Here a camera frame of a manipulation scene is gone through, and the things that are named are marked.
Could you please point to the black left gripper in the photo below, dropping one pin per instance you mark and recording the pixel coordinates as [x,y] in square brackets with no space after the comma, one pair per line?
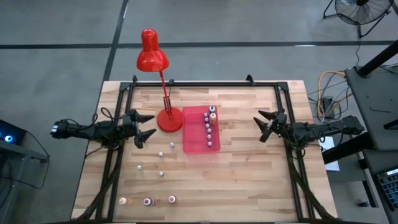
[130,127]

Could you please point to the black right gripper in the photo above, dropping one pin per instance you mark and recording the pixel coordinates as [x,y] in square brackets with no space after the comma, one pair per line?
[281,126]

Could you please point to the yellow-tipped large dropper bottle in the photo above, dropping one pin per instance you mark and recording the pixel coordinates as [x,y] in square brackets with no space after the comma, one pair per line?
[213,119]

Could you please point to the orange-tipped large dropper bottle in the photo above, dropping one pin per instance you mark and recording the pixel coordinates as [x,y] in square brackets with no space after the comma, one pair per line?
[122,201]

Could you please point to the purple-label large dropper bottle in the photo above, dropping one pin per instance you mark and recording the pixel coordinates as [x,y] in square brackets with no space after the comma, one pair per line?
[172,199]

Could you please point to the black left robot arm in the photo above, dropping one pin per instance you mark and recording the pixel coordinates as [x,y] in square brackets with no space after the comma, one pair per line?
[84,132]

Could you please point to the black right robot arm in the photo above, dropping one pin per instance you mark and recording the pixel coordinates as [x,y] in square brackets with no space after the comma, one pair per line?
[326,129]

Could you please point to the pink translucent plastic bin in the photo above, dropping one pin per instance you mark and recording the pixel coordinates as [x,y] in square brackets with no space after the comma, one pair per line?
[194,137]

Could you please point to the black power adapter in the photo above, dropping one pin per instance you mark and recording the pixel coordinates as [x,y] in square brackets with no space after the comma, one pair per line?
[327,104]

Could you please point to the red desk lamp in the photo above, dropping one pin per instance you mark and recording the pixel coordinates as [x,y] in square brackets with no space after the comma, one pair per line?
[152,59]

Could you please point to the white paper sheet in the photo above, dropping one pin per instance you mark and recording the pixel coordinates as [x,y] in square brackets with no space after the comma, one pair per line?
[332,165]

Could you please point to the black stand base bar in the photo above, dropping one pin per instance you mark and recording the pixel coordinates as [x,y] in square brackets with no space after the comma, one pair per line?
[345,151]

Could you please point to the grey cart top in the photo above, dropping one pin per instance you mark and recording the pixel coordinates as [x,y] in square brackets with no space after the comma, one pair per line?
[373,99]

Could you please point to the small black device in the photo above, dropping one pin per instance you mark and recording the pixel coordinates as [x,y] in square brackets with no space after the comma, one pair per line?
[363,204]

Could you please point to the black stand pole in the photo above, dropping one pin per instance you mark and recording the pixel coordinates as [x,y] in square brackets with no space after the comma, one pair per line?
[379,57]

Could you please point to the computer tower with blue light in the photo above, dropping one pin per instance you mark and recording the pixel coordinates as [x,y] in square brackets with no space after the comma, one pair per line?
[9,137]

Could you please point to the backlit keyboard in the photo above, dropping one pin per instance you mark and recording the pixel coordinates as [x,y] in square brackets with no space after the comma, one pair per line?
[390,186]

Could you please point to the black floor fan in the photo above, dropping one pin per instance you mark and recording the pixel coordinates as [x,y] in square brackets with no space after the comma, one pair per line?
[360,12]

